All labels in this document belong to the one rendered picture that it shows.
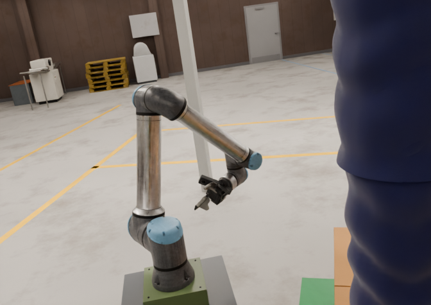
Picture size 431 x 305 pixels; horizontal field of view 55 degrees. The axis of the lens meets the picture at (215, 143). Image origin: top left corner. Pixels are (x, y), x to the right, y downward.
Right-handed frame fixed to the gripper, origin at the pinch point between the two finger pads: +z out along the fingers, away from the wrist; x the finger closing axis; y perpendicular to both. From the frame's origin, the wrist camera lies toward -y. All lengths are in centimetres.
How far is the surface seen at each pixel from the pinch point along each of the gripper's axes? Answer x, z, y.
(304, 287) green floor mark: 89, -91, 67
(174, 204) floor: 196, -165, -89
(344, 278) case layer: 17, -42, 76
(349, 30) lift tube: -118, 63, 37
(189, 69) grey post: 70, -207, -155
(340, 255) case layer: 22, -61, 69
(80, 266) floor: 194, -37, -88
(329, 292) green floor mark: 79, -94, 81
